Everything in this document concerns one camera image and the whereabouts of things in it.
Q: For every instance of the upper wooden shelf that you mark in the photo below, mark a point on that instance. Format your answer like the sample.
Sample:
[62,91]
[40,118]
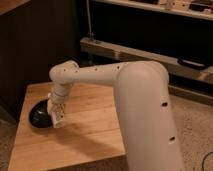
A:
[176,7]

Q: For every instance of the wooden table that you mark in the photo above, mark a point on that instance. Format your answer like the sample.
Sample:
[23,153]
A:
[91,131]

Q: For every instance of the metal vertical pole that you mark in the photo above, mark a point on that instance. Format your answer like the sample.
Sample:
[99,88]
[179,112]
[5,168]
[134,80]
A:
[90,31]

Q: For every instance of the dark wooden cabinet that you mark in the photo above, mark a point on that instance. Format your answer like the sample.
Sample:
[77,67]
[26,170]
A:
[33,38]

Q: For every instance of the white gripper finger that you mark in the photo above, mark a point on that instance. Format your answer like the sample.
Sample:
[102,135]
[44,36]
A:
[62,106]

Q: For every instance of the black ceramic bowl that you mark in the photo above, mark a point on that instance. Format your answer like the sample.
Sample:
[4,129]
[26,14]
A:
[39,117]

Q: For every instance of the white low shelf beam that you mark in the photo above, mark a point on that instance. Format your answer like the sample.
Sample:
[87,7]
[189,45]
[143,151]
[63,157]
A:
[124,53]

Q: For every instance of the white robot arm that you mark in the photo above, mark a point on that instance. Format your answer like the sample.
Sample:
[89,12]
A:
[142,104]

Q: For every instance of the black flat object on beam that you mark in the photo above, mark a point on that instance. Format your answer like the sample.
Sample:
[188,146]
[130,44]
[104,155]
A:
[192,65]

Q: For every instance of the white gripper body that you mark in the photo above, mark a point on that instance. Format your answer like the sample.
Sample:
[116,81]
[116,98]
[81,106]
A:
[59,96]

